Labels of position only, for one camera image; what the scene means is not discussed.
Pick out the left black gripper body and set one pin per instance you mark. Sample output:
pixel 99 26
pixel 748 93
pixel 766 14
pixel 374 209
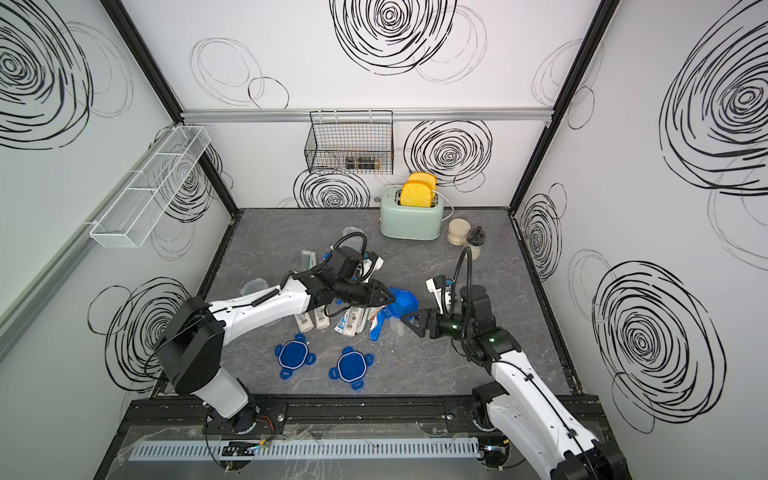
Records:
pixel 361 294

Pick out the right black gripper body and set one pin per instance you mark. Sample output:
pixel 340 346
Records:
pixel 449 325

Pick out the blue container lid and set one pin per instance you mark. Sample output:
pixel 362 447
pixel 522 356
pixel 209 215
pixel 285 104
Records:
pixel 405 303
pixel 293 355
pixel 351 368

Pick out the cream lotion bottle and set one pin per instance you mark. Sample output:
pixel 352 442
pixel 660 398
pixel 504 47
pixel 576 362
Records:
pixel 321 319
pixel 354 318
pixel 304 322

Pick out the blue-lid clear container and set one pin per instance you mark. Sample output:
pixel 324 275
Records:
pixel 354 238
pixel 398 327
pixel 254 286

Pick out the green toothbrush packet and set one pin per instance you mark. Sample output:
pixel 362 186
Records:
pixel 309 262

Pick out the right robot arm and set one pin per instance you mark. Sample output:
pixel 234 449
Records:
pixel 517 402

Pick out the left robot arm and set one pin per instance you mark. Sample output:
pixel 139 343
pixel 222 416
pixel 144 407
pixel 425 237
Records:
pixel 190 347

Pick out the mint green toaster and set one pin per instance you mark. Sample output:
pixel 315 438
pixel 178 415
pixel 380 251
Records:
pixel 412 223

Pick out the black-cap glass bottle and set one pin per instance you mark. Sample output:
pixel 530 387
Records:
pixel 475 240

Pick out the beige round jar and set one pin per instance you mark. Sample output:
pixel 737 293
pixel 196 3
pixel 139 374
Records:
pixel 457 231

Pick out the front yellow toast slice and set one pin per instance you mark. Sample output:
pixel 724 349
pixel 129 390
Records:
pixel 417 194

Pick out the yellow toast slice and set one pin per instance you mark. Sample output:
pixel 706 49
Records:
pixel 417 194
pixel 426 178

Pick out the back yellow toast slice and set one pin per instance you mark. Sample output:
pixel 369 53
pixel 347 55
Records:
pixel 426 178

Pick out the black wire wall basket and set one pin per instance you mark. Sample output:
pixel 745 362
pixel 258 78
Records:
pixel 360 142

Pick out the white slotted cable duct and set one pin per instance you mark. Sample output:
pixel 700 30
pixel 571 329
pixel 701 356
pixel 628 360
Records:
pixel 309 449

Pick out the white mesh wall shelf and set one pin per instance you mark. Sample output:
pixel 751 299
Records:
pixel 169 183

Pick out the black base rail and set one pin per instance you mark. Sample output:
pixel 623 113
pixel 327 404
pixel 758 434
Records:
pixel 278 413

